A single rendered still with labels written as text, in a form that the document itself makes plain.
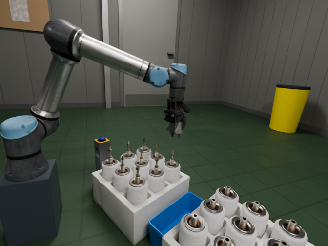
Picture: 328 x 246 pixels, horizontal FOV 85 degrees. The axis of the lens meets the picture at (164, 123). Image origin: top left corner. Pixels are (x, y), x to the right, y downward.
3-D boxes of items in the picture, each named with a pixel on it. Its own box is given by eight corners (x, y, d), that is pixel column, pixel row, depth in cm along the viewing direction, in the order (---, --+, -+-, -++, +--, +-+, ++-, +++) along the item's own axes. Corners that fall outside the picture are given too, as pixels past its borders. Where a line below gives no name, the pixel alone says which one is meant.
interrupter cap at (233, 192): (231, 202, 72) (231, 201, 72) (215, 193, 78) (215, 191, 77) (239, 194, 77) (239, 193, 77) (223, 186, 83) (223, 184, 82)
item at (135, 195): (124, 209, 89) (124, 178, 84) (143, 204, 93) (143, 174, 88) (130, 224, 81) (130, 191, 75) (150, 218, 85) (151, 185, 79)
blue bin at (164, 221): (163, 260, 73) (165, 238, 70) (146, 242, 80) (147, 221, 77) (203, 220, 94) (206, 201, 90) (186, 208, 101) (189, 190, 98)
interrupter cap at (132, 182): (127, 179, 83) (127, 178, 83) (142, 176, 86) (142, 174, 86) (131, 189, 77) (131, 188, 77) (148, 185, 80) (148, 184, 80)
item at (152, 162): (146, 187, 107) (147, 159, 101) (149, 177, 116) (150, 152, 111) (162, 188, 106) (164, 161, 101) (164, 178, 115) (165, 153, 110)
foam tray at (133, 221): (133, 246, 78) (133, 213, 73) (93, 199, 104) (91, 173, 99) (187, 202, 106) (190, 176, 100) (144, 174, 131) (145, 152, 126)
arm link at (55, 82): (12, 136, 78) (51, 12, 66) (33, 126, 92) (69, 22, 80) (40, 147, 81) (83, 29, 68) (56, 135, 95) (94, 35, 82)
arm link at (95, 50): (31, 3, 55) (175, 66, 65) (50, 13, 66) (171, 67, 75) (25, 41, 58) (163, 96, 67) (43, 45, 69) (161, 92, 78)
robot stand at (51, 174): (8, 248, 75) (-9, 187, 66) (22, 215, 90) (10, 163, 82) (57, 235, 81) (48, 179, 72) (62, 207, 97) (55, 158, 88)
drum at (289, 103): (304, 133, 248) (318, 87, 229) (285, 135, 233) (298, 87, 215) (278, 124, 282) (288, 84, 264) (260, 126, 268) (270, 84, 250)
